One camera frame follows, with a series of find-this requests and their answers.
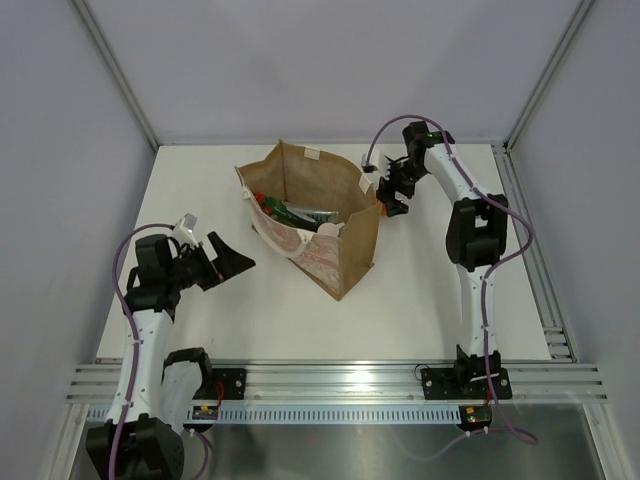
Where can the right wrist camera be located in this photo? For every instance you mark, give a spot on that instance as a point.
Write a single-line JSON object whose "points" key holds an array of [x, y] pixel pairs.
{"points": [[378, 162]]}

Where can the aluminium rail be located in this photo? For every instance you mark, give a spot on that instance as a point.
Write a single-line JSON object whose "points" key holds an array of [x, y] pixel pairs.
{"points": [[559, 340], [532, 383]]}

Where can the brown canvas tote bag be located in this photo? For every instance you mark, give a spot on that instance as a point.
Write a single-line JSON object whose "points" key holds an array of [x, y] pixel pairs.
{"points": [[308, 177]]}

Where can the aluminium frame post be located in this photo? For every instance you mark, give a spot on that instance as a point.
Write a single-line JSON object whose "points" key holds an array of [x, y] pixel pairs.
{"points": [[106, 54], [555, 60]]}

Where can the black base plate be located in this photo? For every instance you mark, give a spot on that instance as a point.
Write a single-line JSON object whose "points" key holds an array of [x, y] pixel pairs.
{"points": [[441, 384], [229, 382]]}

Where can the green dish soap bottle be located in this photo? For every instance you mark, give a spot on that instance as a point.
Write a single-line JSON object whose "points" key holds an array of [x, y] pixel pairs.
{"points": [[276, 210]]}

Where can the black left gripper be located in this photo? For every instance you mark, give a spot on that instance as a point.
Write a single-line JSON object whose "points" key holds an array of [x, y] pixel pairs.
{"points": [[227, 264]]}

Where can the right aluminium frame post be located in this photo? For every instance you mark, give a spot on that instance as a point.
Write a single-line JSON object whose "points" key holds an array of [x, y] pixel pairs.
{"points": [[555, 60]]}

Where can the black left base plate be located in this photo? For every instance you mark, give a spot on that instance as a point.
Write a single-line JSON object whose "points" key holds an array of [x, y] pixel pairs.
{"points": [[229, 382]]}

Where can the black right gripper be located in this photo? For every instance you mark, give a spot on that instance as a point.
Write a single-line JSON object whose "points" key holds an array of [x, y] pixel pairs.
{"points": [[388, 186]]}

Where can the aluminium front rail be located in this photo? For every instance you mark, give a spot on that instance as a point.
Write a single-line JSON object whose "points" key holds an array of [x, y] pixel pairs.
{"points": [[532, 383]]}

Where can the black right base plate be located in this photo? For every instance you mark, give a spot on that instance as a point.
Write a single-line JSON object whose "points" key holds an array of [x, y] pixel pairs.
{"points": [[441, 384]]}

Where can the white slotted cable duct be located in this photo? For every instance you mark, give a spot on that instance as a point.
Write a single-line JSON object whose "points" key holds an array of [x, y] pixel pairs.
{"points": [[282, 414]]}

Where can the left aluminium frame post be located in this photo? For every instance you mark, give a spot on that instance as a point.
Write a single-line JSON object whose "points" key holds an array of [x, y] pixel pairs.
{"points": [[106, 54]]}

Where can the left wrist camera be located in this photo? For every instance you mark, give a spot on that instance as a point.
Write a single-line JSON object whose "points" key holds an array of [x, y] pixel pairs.
{"points": [[183, 230]]}

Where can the right side aluminium rail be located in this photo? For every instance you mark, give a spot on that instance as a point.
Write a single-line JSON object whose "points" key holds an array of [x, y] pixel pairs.
{"points": [[559, 340]]}

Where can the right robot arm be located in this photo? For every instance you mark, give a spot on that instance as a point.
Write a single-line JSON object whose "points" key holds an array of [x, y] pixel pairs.
{"points": [[475, 242]]}

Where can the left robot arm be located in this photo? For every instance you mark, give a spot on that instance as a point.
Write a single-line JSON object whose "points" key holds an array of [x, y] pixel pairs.
{"points": [[141, 436]]}

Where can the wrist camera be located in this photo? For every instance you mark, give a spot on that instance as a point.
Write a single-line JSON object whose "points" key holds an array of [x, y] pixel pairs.
{"points": [[378, 162], [183, 230]]}

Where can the beige pump bottle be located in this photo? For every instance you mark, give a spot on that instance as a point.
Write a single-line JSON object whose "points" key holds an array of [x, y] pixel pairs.
{"points": [[330, 229]]}

